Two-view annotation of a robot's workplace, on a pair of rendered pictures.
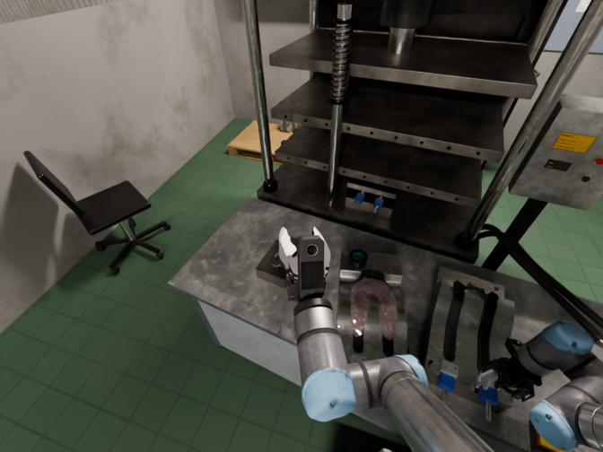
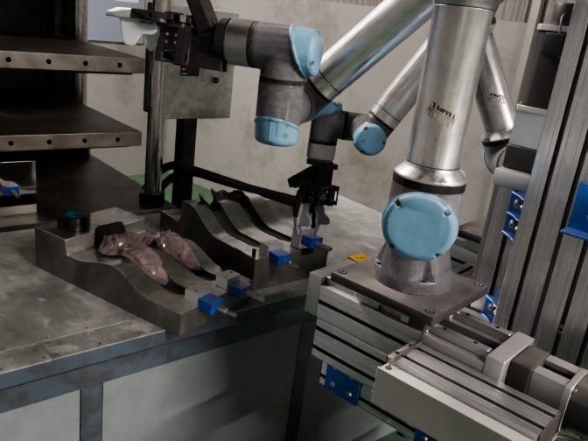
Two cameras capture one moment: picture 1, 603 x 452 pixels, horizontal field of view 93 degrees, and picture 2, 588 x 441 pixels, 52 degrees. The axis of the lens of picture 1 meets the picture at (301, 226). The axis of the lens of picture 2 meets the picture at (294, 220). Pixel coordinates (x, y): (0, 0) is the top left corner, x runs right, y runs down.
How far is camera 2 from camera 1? 1.02 m
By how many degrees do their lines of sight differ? 62
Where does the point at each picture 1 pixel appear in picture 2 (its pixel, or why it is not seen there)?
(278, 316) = (24, 346)
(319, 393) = (306, 31)
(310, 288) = (211, 17)
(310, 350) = (269, 25)
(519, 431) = not seen: hidden behind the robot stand
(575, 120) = not seen: hidden behind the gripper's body
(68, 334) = not seen: outside the picture
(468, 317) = (237, 218)
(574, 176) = (206, 80)
